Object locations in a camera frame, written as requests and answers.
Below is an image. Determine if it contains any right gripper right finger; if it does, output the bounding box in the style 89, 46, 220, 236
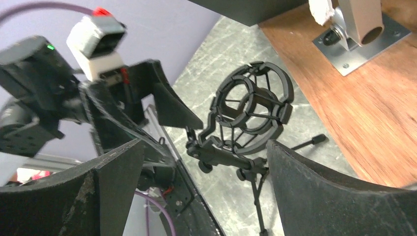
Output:
267, 141, 417, 236

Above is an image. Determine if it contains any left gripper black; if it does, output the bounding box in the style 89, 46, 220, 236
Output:
78, 59, 203, 191

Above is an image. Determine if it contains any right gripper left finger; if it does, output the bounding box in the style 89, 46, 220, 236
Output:
0, 139, 144, 236

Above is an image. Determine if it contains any black tripod shock mount stand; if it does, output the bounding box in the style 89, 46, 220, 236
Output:
185, 61, 328, 236

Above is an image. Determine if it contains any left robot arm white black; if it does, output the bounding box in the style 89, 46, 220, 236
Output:
0, 35, 203, 190

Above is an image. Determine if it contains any brown wooden board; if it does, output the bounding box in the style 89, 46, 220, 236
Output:
260, 0, 417, 187

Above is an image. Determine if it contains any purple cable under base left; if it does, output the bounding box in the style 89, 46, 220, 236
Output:
134, 190, 177, 236

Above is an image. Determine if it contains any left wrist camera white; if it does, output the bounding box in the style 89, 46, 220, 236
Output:
66, 7, 126, 81

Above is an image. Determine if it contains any blue network switch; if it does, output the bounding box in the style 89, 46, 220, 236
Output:
190, 0, 308, 27

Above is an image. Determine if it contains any white silver bracket fixture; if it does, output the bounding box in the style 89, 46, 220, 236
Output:
308, 0, 411, 76

